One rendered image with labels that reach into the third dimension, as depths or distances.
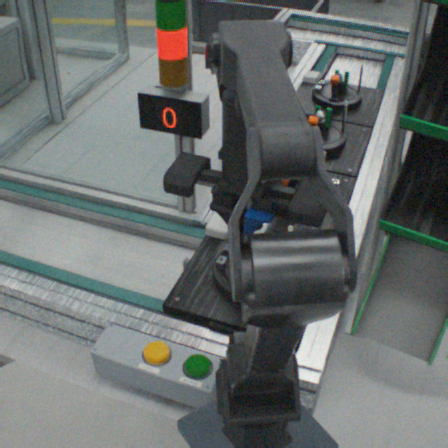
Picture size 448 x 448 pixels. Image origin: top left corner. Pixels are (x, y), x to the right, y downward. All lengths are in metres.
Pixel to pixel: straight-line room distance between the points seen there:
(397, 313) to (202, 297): 0.33
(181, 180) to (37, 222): 0.68
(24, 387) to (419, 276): 0.69
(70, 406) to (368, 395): 0.51
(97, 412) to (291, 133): 0.70
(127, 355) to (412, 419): 0.48
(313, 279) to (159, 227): 0.82
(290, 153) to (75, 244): 0.86
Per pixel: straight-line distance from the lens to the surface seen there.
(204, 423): 0.73
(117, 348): 0.94
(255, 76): 0.47
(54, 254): 1.20
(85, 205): 1.26
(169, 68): 0.97
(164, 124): 1.03
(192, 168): 0.66
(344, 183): 1.27
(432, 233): 0.81
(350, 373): 1.04
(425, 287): 0.92
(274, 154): 0.39
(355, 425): 0.98
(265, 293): 0.37
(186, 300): 0.98
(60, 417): 1.00
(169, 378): 0.90
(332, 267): 0.38
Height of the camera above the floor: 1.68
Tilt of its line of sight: 39 degrees down
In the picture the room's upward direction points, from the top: straight up
